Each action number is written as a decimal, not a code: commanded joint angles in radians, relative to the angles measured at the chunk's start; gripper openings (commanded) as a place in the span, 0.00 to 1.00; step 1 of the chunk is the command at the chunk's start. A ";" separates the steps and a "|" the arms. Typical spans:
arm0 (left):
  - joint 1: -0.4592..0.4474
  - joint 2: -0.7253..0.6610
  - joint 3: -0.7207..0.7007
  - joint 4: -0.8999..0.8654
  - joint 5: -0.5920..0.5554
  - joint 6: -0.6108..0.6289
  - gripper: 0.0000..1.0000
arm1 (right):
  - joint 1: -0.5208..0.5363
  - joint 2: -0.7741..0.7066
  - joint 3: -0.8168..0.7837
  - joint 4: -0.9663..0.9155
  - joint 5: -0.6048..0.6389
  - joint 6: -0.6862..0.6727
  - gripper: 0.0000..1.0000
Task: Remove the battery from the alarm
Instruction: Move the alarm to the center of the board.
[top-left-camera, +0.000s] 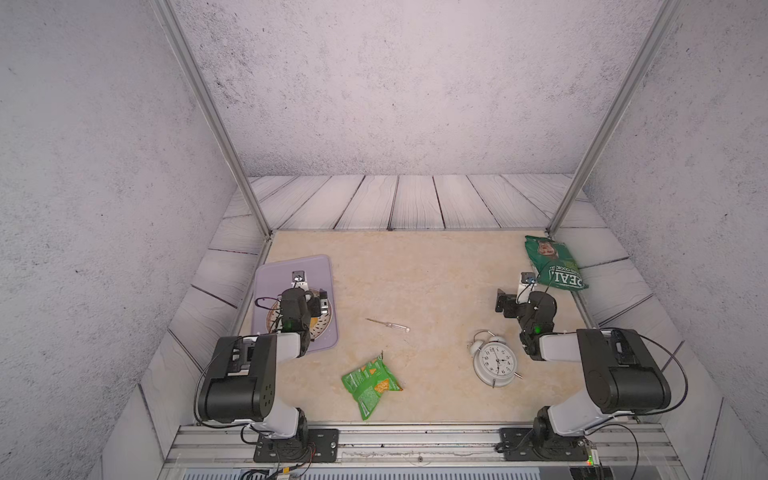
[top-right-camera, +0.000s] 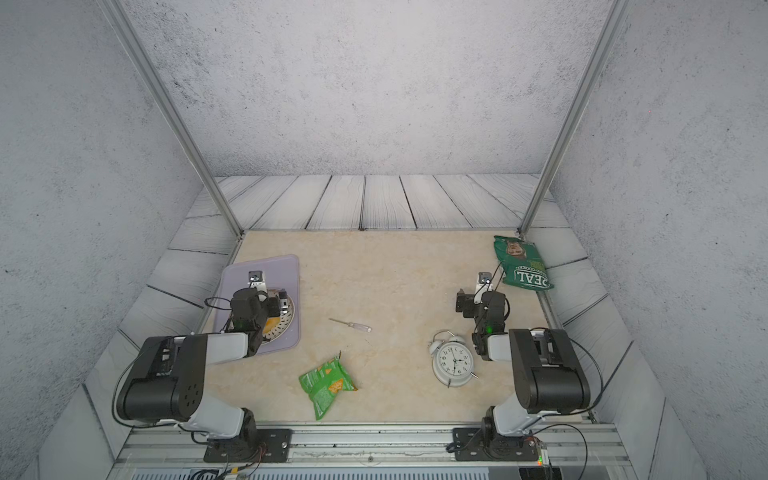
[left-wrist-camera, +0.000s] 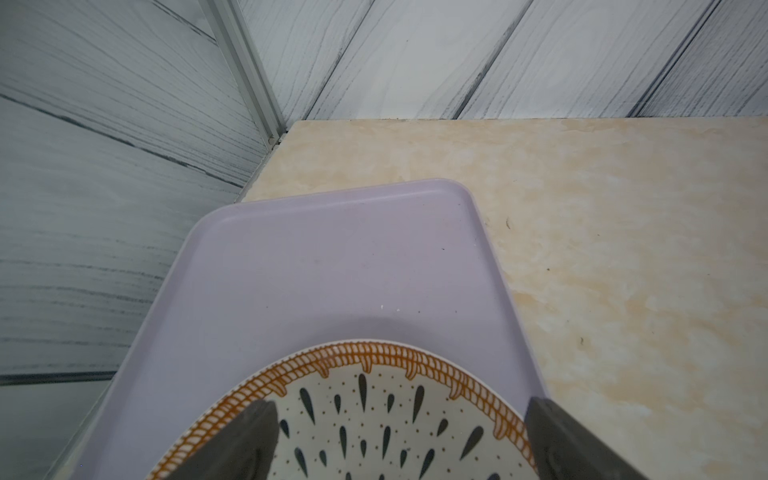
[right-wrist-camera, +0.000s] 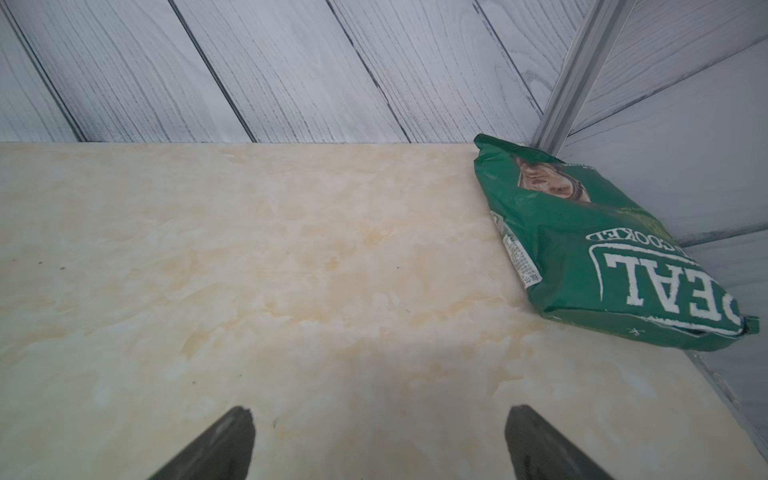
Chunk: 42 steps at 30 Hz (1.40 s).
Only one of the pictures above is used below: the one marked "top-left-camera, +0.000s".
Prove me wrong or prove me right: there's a white twin-bell alarm clock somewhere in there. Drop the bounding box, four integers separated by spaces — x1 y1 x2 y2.
468 330 522 388

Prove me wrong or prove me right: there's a clear handle screwdriver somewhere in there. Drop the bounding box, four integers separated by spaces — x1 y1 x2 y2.
365 318 411 333

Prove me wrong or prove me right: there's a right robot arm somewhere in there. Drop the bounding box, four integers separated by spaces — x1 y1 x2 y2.
495 289 689 450

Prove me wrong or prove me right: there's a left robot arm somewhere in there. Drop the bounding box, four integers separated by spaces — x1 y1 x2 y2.
193 287 329 448

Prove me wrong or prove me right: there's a patterned plate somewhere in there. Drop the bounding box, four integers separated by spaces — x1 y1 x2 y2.
264 295 332 341

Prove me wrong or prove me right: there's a purple tray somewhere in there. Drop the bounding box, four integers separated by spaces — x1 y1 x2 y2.
251 255 339 352

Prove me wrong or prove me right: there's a dark green food bag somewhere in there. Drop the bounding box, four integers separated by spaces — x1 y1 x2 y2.
525 235 588 291

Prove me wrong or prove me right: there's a light green snack bag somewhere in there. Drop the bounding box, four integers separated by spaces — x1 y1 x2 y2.
341 352 403 421

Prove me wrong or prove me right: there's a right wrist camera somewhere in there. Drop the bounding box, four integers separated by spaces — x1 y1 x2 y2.
517 272 537 296

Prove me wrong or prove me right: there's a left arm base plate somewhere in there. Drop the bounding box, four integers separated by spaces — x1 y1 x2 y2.
253 428 340 465

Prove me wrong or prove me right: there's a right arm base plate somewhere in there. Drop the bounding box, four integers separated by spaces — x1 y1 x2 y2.
494 428 591 463

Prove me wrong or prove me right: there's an aluminium front rail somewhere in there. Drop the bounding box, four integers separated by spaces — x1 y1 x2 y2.
160 422 688 479

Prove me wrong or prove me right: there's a left aluminium corner post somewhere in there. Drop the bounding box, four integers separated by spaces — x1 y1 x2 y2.
152 0 273 238

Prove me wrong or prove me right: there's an aluminium corner post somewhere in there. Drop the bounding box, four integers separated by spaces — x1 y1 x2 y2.
545 0 682 237
152 0 273 238

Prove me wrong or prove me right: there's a right aluminium corner post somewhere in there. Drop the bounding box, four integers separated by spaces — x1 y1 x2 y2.
545 0 682 237

